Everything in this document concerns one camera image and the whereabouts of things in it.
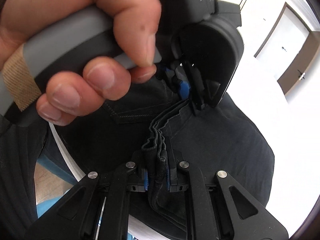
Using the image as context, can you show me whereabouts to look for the black jeans pants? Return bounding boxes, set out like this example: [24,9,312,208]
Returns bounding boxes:
[1,64,274,239]

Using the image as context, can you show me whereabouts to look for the person left hand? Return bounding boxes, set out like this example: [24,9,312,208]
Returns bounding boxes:
[1,0,161,126]

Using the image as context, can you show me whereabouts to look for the brown wooden door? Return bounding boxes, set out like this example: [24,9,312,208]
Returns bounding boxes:
[277,31,319,96]

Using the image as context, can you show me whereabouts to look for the white bed sheet mattress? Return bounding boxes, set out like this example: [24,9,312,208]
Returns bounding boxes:
[155,0,319,239]

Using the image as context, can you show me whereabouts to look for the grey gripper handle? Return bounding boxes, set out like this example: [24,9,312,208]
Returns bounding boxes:
[0,4,163,126]

